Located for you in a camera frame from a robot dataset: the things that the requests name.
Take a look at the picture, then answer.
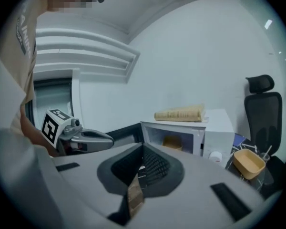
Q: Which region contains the white microwave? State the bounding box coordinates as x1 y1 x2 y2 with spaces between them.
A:
104 108 235 163

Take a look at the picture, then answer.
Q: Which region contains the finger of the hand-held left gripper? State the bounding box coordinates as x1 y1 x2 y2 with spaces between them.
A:
71 138 115 153
82 129 115 142

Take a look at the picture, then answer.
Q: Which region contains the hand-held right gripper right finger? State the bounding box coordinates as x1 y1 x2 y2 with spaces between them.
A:
131 142 284 229

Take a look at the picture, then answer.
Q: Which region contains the person's left forearm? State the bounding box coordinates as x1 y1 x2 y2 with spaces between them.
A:
20 104 60 157

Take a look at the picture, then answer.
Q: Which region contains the small white round jar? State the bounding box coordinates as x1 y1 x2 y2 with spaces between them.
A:
209 151 223 163

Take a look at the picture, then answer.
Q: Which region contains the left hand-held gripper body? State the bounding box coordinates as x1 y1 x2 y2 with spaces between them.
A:
41 108 86 156

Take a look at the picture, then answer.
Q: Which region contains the blue notebook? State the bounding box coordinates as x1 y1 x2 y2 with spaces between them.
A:
233 134 246 148

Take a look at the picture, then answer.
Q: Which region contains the clear plastic cup with straw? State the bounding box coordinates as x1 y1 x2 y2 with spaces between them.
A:
259 146 273 165

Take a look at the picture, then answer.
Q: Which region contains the tan wooden board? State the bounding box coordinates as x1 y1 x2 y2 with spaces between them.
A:
154 104 206 123

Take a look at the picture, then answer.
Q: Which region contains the black office chair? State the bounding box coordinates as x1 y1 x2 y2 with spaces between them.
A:
244 74 286 200

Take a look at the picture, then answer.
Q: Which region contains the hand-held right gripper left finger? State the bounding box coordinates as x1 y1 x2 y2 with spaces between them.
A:
0 127 144 229

